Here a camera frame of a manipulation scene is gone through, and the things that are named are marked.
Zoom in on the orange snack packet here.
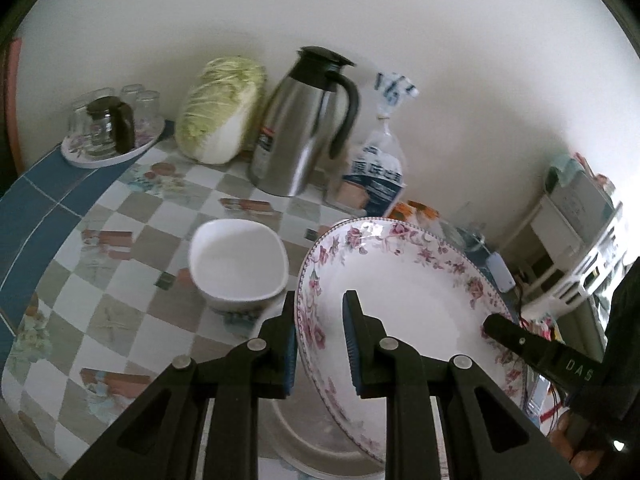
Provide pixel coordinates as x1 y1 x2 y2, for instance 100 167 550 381
387 200 440 233

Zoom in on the large stainless steel basin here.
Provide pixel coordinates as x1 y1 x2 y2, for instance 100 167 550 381
258 394 384 479

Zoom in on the floral round plate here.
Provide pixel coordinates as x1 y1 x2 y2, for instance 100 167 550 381
295 218 526 462

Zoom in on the white shelf rack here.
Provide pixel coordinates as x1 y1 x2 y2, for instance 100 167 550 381
499 152 640 331

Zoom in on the white power bank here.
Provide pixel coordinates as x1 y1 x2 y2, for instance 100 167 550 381
485 252 515 294

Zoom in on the napa cabbage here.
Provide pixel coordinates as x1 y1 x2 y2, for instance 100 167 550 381
175 56 267 166

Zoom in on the toast bread bag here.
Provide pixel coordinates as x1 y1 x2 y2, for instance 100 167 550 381
324 73 419 217

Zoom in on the white square bowl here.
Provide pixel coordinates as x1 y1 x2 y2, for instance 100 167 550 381
188 219 288 312

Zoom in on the stainless steel thermos jug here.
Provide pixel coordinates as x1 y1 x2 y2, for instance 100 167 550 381
248 46 360 197

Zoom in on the white tray with glasses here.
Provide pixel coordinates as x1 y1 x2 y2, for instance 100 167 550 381
61 84 165 169

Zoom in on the checkered blue tablecloth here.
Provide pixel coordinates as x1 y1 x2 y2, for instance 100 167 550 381
0 119 526 480

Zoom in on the person's hand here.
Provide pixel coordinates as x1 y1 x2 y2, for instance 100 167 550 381
548 411 610 479

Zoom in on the dark lidded glass teapot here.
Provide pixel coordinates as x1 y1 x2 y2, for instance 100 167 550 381
87 96 136 158

